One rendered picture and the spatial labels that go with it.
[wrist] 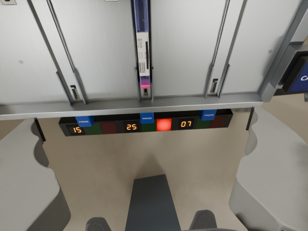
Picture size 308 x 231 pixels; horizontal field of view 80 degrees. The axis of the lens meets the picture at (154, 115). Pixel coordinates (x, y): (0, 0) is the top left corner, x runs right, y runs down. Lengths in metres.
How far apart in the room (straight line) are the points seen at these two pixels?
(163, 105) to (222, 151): 0.87
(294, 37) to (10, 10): 0.34
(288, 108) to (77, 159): 1.23
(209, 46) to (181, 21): 0.05
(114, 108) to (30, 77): 0.13
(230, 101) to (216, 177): 0.88
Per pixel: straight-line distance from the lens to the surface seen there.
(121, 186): 1.13
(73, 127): 0.39
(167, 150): 1.06
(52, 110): 0.33
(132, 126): 0.37
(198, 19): 0.26
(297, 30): 0.31
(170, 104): 0.30
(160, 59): 0.27
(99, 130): 0.39
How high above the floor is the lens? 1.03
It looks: 87 degrees down
